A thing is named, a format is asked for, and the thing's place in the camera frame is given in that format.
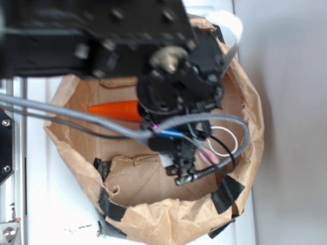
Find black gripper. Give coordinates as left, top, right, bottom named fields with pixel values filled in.
left=136, top=28, right=225, bottom=185

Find gray plush bunny toy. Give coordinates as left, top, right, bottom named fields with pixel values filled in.
left=196, top=126, right=239, bottom=165

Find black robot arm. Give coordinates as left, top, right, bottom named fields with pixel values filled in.
left=1, top=1, right=227, bottom=185

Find orange plastic toy carrot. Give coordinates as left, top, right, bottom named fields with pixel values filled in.
left=87, top=100, right=142, bottom=121

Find brown paper bag bin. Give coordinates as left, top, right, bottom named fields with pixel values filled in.
left=43, top=16, right=265, bottom=245

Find gray braided cable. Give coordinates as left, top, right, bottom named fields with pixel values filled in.
left=0, top=93, right=250, bottom=174

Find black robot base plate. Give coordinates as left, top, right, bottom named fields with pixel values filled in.
left=0, top=110, right=14, bottom=185

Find aluminium frame rail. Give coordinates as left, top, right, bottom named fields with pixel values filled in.
left=0, top=76, right=28, bottom=245

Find metal corner bracket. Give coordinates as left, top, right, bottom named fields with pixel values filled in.
left=1, top=222, right=21, bottom=245

